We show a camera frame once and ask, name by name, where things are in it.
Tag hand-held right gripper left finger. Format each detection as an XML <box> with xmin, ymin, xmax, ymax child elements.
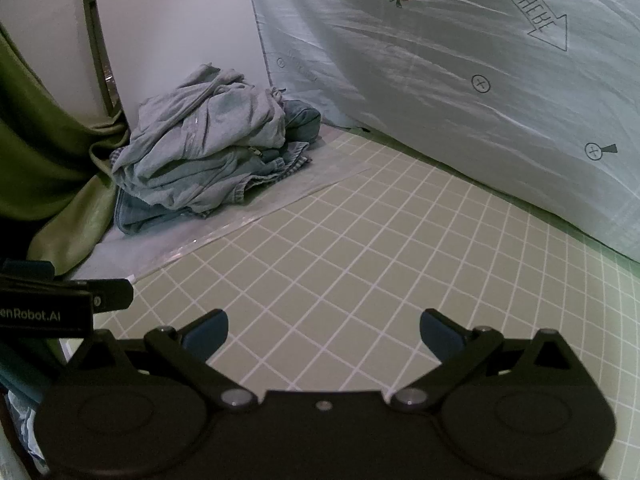
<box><xmin>70</xmin><ymin>309</ymin><xmax>261</xmax><ymax>413</ymax></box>

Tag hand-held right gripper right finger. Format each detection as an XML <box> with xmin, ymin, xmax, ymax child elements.
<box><xmin>392</xmin><ymin>309</ymin><xmax>583</xmax><ymax>413</ymax></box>

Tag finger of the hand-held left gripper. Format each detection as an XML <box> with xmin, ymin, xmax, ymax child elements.
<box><xmin>75</xmin><ymin>279</ymin><xmax>135</xmax><ymax>312</ymax></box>

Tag green grid mat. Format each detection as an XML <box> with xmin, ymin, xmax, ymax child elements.
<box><xmin>90</xmin><ymin>127</ymin><xmax>640</xmax><ymax>480</ymax></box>

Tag light blue denim shirt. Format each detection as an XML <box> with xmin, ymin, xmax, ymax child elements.
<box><xmin>112</xmin><ymin>147</ymin><xmax>281</xmax><ymax>218</ymax></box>

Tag translucent white plastic sheet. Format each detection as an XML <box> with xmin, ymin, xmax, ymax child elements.
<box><xmin>65</xmin><ymin>122</ymin><xmax>373</xmax><ymax>283</ymax></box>

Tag green curtain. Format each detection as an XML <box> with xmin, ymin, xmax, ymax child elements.
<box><xmin>0</xmin><ymin>22</ymin><xmax>131</xmax><ymax>281</ymax></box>

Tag blue denim jeans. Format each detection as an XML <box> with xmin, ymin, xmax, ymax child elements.
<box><xmin>116</xmin><ymin>100</ymin><xmax>322</xmax><ymax>236</ymax></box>

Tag carrot print light blue quilt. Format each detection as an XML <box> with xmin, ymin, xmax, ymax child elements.
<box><xmin>243</xmin><ymin>0</ymin><xmax>640</xmax><ymax>263</ymax></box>

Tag grey metal frame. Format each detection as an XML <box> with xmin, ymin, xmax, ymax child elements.
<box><xmin>80</xmin><ymin>0</ymin><xmax>123</xmax><ymax>111</ymax></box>

